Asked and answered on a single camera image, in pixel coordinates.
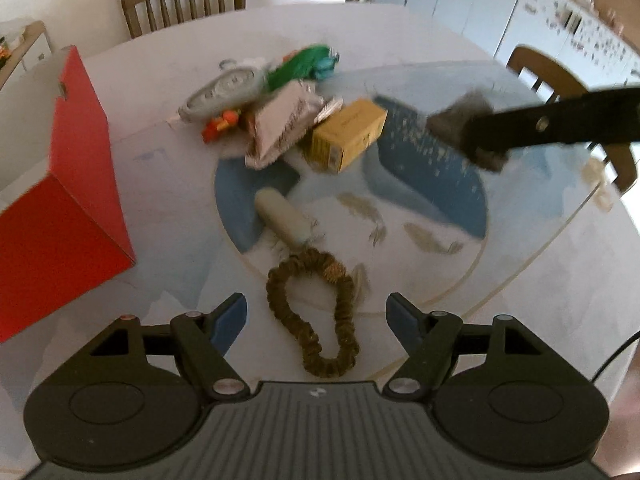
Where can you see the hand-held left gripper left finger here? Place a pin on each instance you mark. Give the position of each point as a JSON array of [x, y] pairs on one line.
[[227, 320]]

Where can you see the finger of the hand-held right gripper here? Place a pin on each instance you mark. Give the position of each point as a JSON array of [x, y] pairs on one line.
[[550, 122]]

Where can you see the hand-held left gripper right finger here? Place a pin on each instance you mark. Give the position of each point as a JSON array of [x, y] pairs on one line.
[[402, 320]]

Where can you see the brown fabric scrunchie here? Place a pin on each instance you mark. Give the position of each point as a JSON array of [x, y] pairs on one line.
[[345, 305]]

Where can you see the beige cylinder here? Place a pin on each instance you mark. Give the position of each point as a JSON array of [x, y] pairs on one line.
[[282, 217]]

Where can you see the yellow cardboard box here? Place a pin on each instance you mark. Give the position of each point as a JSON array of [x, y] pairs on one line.
[[350, 132]]

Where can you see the red cardboard box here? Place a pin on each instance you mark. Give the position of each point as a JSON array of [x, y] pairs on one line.
[[65, 200]]

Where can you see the silver foil packet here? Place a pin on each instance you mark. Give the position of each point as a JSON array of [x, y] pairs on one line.
[[282, 120]]

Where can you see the white fridge with magnets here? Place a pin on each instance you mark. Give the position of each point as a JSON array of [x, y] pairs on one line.
[[565, 20]]

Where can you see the small striped silver packet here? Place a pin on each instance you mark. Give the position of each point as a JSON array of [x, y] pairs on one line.
[[330, 110]]

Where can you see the grey correction tape dispenser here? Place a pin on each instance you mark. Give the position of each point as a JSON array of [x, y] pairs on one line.
[[222, 90]]

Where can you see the white plastic wrap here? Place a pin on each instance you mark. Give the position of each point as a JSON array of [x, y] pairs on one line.
[[240, 62]]

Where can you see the white wood-top sideboard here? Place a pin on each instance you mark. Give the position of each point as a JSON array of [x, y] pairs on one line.
[[27, 50]]

